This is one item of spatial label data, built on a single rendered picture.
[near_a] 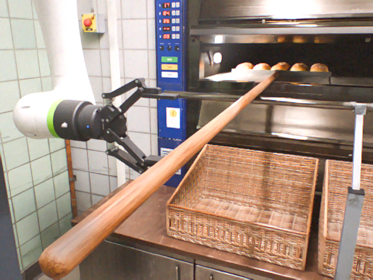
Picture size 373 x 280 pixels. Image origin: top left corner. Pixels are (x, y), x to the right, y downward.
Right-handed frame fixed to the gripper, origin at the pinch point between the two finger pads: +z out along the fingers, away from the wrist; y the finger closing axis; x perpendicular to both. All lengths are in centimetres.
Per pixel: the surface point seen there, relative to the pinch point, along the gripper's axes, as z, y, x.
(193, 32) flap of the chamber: -27, -21, -86
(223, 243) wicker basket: -1, 58, -50
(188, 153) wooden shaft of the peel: 7.6, 0.6, 10.4
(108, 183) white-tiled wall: -89, 69, -102
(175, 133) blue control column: -41, 30, -98
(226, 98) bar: -5, 4, -63
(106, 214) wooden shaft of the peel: 6.9, 0.0, 33.0
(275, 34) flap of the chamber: 9, -20, -86
